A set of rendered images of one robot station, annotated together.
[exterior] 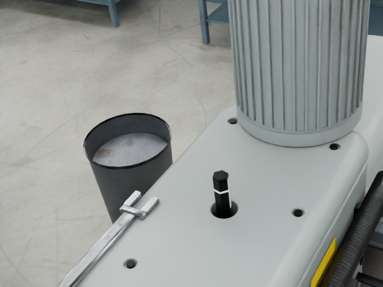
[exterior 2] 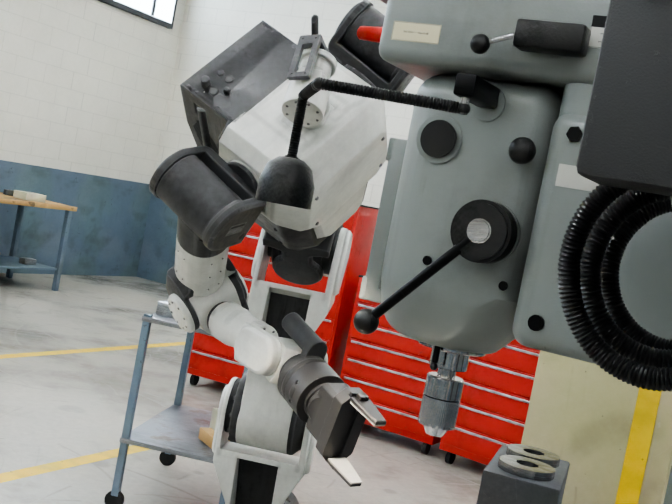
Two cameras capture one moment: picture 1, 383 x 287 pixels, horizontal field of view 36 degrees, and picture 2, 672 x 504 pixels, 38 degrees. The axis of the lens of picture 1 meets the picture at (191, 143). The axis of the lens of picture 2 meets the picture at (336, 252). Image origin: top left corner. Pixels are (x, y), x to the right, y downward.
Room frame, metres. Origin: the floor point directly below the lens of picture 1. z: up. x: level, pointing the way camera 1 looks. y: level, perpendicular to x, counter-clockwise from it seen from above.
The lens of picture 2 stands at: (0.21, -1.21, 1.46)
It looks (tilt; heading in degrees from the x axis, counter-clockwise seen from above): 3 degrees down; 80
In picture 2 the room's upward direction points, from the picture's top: 11 degrees clockwise
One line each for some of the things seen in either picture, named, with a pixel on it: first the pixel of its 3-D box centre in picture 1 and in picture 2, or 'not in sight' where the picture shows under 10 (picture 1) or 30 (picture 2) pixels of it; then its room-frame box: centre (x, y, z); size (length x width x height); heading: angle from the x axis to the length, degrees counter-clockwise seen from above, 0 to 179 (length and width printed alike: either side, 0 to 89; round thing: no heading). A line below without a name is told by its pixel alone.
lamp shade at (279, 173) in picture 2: not in sight; (287, 180); (0.34, 0.04, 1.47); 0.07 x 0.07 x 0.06
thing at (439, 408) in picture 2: not in sight; (440, 404); (0.57, -0.03, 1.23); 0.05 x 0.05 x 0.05
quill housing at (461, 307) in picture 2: not in sight; (480, 218); (0.58, -0.03, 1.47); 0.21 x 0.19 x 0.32; 54
